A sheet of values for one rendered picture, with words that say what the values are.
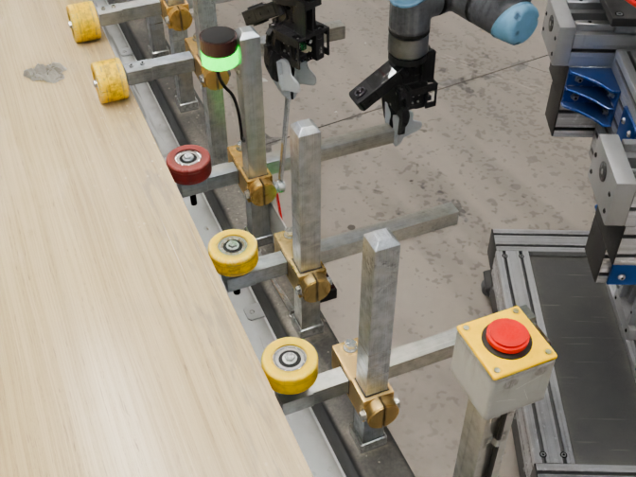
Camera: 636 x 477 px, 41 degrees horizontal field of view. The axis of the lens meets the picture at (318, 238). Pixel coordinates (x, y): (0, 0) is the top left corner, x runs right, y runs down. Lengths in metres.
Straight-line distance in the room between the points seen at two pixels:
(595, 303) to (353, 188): 0.96
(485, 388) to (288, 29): 0.79
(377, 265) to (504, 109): 2.34
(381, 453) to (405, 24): 0.74
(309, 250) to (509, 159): 1.82
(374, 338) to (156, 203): 0.50
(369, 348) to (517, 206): 1.78
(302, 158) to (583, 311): 1.24
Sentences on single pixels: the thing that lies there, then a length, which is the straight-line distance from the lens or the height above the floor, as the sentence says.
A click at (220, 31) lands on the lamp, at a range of 1.41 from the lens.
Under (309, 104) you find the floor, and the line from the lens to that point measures 3.30.
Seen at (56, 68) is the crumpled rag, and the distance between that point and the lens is 1.86.
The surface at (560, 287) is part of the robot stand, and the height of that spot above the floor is 0.21.
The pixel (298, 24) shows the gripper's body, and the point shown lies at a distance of 1.41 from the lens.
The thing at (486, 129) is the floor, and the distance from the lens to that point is 3.23.
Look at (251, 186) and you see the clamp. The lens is 1.55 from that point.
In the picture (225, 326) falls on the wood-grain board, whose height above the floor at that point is 0.90.
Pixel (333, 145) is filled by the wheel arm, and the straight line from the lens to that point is 1.65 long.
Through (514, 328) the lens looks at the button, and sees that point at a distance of 0.83.
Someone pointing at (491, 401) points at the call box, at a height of 1.18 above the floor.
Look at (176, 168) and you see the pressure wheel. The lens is 1.53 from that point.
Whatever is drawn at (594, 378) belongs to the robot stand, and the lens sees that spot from 2.17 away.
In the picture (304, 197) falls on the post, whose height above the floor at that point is 1.02.
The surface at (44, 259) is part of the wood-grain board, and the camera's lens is 1.42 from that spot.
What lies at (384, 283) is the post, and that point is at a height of 1.07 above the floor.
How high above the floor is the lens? 1.84
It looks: 43 degrees down
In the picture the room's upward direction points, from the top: straight up
